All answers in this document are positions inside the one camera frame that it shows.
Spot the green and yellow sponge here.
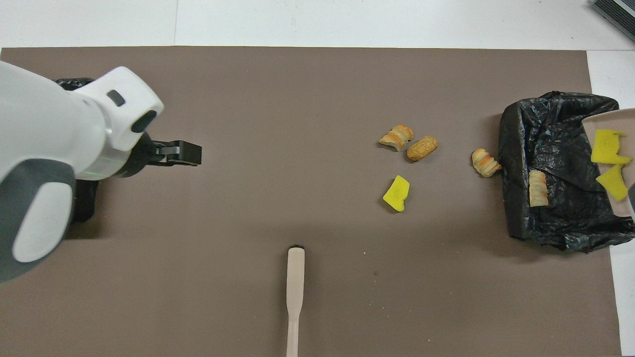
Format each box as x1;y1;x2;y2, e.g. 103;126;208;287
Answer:
595;164;628;201

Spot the pale striped croissant piece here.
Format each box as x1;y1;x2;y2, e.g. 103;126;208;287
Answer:
529;171;549;208

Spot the brown table mat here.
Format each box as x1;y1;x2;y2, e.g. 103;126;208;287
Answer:
0;46;623;357

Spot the beige plastic dustpan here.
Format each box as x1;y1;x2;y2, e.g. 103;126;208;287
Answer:
581;108;635;219

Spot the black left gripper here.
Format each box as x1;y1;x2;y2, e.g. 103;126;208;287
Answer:
119;130;202;179

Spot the golden bread roll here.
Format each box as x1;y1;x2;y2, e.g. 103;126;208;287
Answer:
407;136;440;162

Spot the beige hand brush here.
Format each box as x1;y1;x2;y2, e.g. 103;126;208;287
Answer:
286;245;306;357

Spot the notched yellow sponge piece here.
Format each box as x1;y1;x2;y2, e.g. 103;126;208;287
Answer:
590;129;633;165

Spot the bin with black bag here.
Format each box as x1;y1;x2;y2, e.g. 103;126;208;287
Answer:
54;77;100;225
498;91;635;253

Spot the dark grey ribbed device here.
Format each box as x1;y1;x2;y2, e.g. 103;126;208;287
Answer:
590;0;635;43

